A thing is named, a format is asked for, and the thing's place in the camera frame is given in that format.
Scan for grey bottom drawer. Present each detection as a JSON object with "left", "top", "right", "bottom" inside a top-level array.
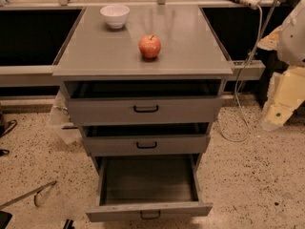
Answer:
[{"left": 87, "top": 155, "right": 213, "bottom": 222}]

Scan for grey drawer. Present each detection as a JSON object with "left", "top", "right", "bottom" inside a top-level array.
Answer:
[
  {"left": 66, "top": 79, "right": 221, "bottom": 126},
  {"left": 87, "top": 155, "right": 213, "bottom": 222},
  {"left": 83, "top": 123, "right": 211, "bottom": 156}
]

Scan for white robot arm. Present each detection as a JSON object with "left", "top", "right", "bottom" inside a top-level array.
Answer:
[{"left": 258, "top": 0, "right": 305, "bottom": 131}]

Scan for grey drawer cabinet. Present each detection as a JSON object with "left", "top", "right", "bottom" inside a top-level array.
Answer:
[{"left": 53, "top": 5, "right": 233, "bottom": 170}]

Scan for grey middle drawer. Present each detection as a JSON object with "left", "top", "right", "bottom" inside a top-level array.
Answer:
[{"left": 83, "top": 123, "right": 211, "bottom": 156}]

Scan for grey top drawer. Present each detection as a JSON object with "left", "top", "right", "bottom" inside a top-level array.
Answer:
[{"left": 66, "top": 79, "right": 221, "bottom": 126}]

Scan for red apple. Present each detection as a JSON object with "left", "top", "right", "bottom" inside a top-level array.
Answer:
[{"left": 138, "top": 34, "right": 161, "bottom": 59}]

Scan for white ceramic bowl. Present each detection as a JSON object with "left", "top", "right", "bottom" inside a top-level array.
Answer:
[{"left": 100, "top": 5, "right": 130, "bottom": 29}]

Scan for clear plastic bag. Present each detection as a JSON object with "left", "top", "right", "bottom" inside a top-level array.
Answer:
[{"left": 50, "top": 91, "right": 81, "bottom": 145}]

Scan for metal rod on floor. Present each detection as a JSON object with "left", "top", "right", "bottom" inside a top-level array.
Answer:
[{"left": 0, "top": 180, "right": 57, "bottom": 210}]

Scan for grey metal frame rail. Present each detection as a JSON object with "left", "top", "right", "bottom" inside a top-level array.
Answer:
[{"left": 228, "top": 60, "right": 265, "bottom": 81}]

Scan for white power cable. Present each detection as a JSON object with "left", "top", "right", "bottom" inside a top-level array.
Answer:
[{"left": 216, "top": 4, "right": 264, "bottom": 143}]

